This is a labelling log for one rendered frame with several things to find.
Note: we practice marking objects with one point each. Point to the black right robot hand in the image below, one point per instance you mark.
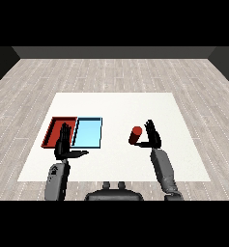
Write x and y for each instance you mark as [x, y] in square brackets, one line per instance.
[153, 136]

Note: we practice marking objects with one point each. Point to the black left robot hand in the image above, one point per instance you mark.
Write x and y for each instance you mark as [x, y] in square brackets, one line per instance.
[62, 146]

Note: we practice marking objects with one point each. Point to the red shallow open box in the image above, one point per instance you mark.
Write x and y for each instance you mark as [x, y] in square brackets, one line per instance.
[53, 131]

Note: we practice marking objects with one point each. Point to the small red can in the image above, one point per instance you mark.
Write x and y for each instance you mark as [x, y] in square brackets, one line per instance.
[136, 134]

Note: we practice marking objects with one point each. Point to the light blue shallow open box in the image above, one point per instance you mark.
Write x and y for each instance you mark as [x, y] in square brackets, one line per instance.
[88, 132]

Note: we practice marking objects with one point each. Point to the dark grey robot body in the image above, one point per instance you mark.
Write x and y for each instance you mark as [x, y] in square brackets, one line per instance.
[114, 194]

